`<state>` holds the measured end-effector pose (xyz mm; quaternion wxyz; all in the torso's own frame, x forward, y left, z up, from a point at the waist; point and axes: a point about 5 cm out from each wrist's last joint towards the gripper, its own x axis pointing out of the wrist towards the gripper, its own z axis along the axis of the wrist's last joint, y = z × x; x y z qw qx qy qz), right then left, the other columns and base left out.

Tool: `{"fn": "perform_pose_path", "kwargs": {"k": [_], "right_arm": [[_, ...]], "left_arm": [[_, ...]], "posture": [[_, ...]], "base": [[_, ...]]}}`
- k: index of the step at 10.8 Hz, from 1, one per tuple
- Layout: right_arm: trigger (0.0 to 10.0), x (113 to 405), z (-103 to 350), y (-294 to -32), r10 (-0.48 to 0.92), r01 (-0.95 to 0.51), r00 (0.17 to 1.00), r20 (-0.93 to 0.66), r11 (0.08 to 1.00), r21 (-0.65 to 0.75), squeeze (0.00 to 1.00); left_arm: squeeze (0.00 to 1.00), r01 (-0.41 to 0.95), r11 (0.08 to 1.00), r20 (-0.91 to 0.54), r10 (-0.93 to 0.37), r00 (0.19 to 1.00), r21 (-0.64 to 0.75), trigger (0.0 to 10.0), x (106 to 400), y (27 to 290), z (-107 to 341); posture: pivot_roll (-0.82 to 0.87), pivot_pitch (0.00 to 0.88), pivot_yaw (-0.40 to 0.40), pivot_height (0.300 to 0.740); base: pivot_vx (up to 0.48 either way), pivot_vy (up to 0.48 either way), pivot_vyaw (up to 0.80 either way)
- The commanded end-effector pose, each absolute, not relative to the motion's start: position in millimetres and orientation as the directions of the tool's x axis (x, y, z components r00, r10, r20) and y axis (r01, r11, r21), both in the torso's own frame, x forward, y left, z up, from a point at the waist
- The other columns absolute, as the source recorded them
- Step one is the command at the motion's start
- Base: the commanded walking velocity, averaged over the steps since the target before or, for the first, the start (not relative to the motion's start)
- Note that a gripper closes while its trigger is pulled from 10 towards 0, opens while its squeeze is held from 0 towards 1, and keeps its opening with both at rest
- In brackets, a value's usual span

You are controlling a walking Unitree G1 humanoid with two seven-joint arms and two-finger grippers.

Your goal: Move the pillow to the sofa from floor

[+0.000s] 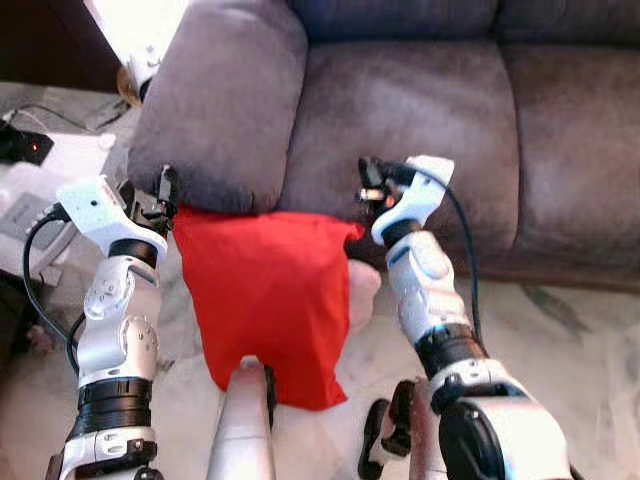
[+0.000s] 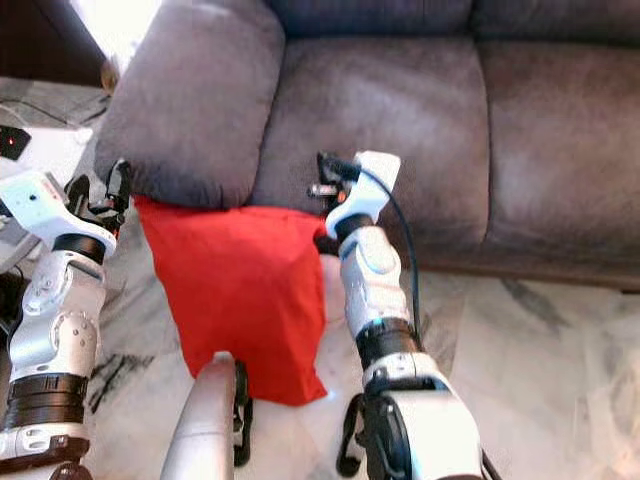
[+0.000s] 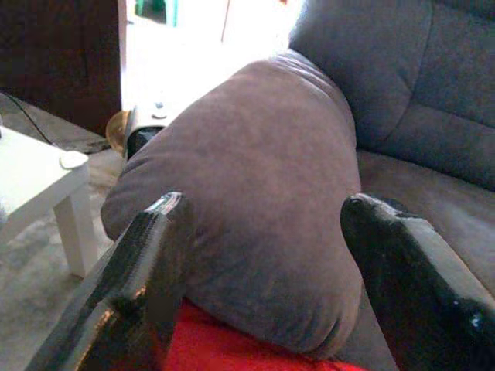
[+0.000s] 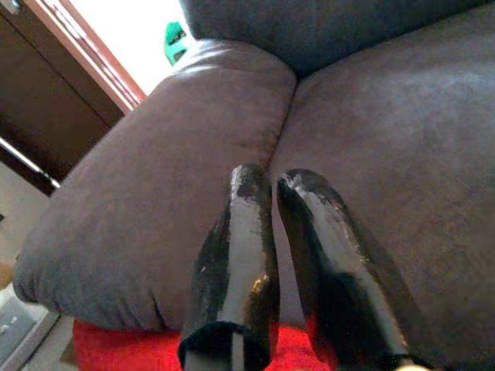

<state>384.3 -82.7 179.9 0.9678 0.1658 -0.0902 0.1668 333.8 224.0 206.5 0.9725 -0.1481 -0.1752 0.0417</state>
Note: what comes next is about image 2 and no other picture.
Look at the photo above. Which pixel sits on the red pillow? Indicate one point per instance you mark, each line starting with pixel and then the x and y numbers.
pixel 240 300

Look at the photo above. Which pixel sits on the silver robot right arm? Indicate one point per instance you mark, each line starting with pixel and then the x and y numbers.
pixel 380 290

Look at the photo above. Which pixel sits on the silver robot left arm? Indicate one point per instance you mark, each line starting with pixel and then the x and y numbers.
pixel 60 340

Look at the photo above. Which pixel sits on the brown fabric sofa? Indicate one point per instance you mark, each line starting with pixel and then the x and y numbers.
pixel 380 110

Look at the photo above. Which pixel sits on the white low table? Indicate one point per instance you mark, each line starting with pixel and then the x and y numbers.
pixel 60 148

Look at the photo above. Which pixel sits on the black device with red light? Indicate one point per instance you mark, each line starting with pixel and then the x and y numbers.
pixel 15 142

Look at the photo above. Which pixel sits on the small brown round object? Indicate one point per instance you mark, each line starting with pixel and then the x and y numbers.
pixel 109 76

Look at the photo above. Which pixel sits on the pale pink cushion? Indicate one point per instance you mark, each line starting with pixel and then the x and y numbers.
pixel 333 285

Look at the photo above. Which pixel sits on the dark wooden panel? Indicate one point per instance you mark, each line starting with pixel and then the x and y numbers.
pixel 40 35

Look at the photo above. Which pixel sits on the robot left leg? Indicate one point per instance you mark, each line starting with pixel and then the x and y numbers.
pixel 205 430

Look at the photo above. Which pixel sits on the robot leg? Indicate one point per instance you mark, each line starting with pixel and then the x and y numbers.
pixel 355 440
pixel 205 430

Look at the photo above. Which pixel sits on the robot right leg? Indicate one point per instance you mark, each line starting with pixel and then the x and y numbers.
pixel 355 440

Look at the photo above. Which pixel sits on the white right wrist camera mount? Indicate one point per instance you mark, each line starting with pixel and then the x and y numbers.
pixel 368 185

